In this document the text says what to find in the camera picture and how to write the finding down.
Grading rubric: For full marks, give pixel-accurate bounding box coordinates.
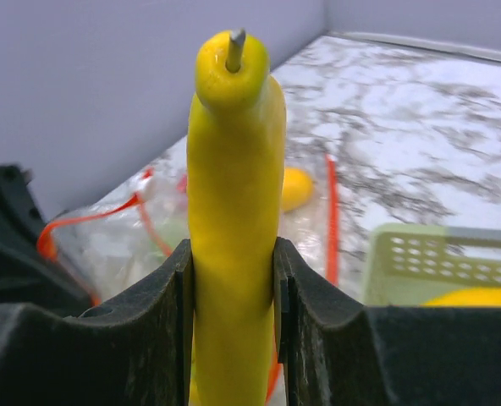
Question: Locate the clear zip bag red zipper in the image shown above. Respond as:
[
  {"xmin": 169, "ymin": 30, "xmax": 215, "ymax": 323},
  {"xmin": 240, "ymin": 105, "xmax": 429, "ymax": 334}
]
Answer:
[{"xmin": 36, "ymin": 151, "xmax": 361, "ymax": 299}]

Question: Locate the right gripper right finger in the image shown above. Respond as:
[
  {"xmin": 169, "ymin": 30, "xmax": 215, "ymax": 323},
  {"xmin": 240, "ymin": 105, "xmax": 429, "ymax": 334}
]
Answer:
[{"xmin": 273, "ymin": 238, "xmax": 501, "ymax": 405}]

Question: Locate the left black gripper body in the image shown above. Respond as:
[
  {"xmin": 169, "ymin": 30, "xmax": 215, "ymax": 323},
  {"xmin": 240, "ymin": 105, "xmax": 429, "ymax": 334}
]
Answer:
[{"xmin": 0, "ymin": 165, "xmax": 94, "ymax": 315}]

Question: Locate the single yellow banana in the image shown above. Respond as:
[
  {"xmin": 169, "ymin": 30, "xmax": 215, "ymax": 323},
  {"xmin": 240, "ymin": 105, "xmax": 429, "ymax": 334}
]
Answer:
[
  {"xmin": 422, "ymin": 288, "xmax": 501, "ymax": 307},
  {"xmin": 186, "ymin": 30, "xmax": 286, "ymax": 405}
]

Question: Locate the green plastic basket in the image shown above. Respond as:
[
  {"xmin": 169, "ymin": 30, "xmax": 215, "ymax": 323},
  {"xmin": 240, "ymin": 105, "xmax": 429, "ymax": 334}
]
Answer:
[{"xmin": 360, "ymin": 223, "xmax": 501, "ymax": 305}]

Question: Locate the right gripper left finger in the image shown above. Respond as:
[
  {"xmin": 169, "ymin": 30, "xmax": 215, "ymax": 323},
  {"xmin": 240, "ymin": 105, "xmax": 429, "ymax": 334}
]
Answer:
[{"xmin": 0, "ymin": 240, "xmax": 193, "ymax": 405}]

